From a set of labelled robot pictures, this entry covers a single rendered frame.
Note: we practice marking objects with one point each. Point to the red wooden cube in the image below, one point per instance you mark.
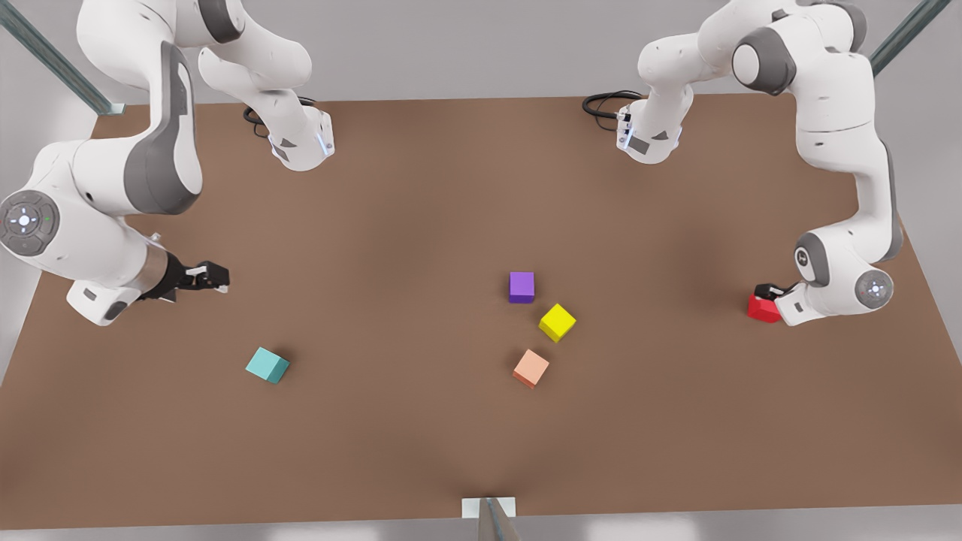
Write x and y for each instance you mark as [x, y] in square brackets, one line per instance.
[762, 309]

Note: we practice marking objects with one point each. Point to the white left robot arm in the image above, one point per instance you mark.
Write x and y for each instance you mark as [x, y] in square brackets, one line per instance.
[834, 98]

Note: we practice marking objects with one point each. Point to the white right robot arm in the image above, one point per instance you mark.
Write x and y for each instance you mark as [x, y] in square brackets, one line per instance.
[113, 173]

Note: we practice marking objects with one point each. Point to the teal wooden cube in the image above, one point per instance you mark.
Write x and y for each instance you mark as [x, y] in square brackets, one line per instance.
[267, 365]

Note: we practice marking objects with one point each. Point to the yellow wooden cube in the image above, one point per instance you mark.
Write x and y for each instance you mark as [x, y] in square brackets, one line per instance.
[557, 321]

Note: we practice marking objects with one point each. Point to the purple wooden cube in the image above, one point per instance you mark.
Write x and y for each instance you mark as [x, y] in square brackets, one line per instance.
[521, 287]

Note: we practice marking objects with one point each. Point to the peach wooden cube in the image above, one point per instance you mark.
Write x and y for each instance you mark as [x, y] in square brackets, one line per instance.
[530, 368]

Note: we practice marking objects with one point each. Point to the silver frame post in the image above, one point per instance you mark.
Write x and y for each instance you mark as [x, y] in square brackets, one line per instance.
[492, 518]
[56, 58]
[906, 34]

